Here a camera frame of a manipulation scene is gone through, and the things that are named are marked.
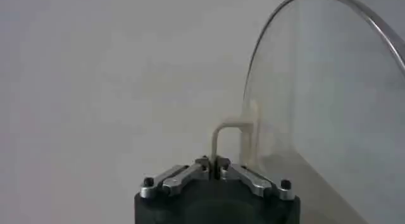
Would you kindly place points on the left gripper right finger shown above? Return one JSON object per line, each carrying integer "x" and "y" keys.
{"x": 256, "y": 184}

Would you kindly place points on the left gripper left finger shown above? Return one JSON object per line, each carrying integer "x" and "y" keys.
{"x": 177, "y": 179}

